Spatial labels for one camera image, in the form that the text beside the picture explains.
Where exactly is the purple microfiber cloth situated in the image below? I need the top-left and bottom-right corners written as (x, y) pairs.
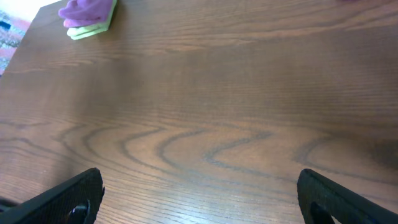
top-left (58, 0), bottom-right (114, 28)

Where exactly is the patterned floor rug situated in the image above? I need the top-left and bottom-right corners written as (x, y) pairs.
top-left (1, 10), bottom-right (30, 75)

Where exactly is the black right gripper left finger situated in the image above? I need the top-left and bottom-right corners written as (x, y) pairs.
top-left (1, 168), bottom-right (104, 224)

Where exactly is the folded green cloth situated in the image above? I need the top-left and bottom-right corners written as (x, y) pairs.
top-left (67, 0), bottom-right (118, 40)

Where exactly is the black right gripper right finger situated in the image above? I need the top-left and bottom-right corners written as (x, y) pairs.
top-left (297, 169), bottom-right (397, 224)

